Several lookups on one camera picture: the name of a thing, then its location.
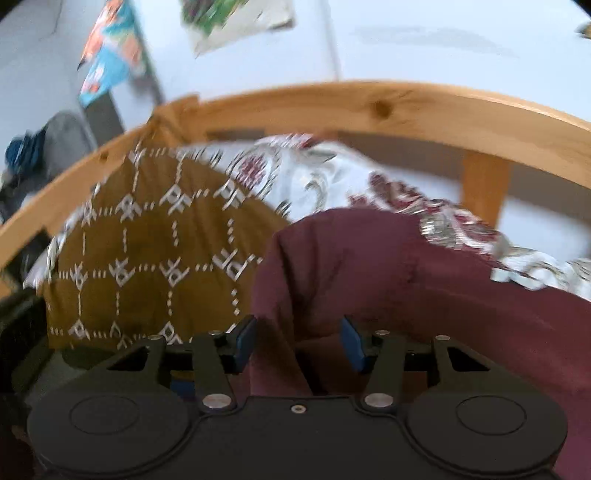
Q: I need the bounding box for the maroon long-sleeve shirt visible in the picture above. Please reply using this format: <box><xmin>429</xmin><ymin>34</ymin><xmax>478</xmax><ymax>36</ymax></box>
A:
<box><xmin>249</xmin><ymin>208</ymin><xmax>590</xmax><ymax>479</ymax></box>

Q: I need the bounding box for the grey chair with clothes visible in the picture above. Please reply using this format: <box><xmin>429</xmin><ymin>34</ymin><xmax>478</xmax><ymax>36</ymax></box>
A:
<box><xmin>1</xmin><ymin>111</ymin><xmax>96</xmax><ymax>223</ymax></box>

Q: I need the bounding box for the brown patterned duvet cover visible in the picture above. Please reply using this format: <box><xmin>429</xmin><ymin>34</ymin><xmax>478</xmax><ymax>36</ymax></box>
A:
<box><xmin>35</xmin><ymin>121</ymin><xmax>287</xmax><ymax>351</ymax></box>

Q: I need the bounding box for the white floral bed sheet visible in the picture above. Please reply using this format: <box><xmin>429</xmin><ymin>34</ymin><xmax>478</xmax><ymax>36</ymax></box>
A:
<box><xmin>176</xmin><ymin>134</ymin><xmax>590</xmax><ymax>299</ymax></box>

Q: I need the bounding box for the green anime character poster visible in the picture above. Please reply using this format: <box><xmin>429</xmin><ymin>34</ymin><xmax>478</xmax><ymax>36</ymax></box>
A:
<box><xmin>180</xmin><ymin>0</ymin><xmax>294</xmax><ymax>56</ymax></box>

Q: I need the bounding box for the wooden bed frame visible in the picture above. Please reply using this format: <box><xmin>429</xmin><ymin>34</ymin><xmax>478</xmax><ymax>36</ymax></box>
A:
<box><xmin>1</xmin><ymin>81</ymin><xmax>590</xmax><ymax>264</ymax></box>

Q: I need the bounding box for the orange blue wall poster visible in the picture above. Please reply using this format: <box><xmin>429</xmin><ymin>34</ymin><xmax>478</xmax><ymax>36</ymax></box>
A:
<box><xmin>77</xmin><ymin>0</ymin><xmax>148</xmax><ymax>108</ymax></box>

